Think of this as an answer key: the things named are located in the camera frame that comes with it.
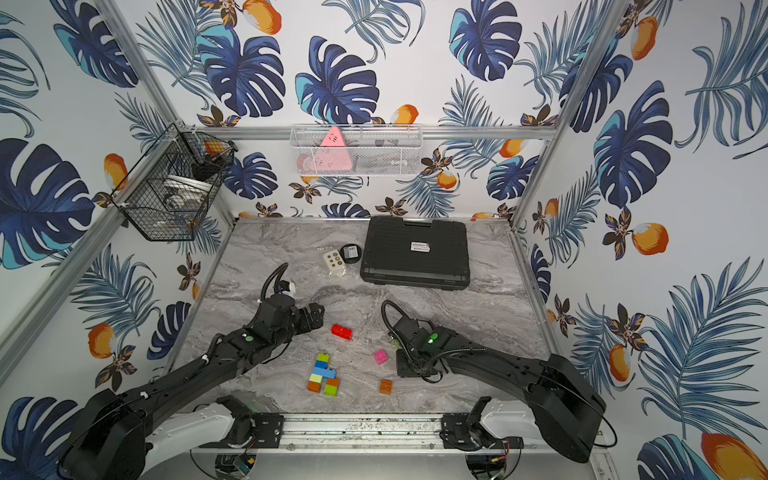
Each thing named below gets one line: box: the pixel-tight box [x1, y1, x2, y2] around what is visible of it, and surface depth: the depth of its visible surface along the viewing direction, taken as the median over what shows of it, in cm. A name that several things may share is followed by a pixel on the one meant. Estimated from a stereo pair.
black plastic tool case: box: [360, 216, 471, 290], surface depth 105 cm
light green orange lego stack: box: [307, 373, 323, 393], surface depth 83 cm
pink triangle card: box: [307, 126, 352, 172], surface depth 92 cm
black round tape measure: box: [339, 244, 362, 264], surface depth 112 cm
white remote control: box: [323, 249, 346, 277], surface depth 106 cm
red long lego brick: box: [331, 324, 353, 341], surface depth 92 cm
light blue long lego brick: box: [313, 366, 337, 379], surface depth 84 cm
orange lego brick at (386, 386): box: [379, 379, 393, 395], surface depth 82 cm
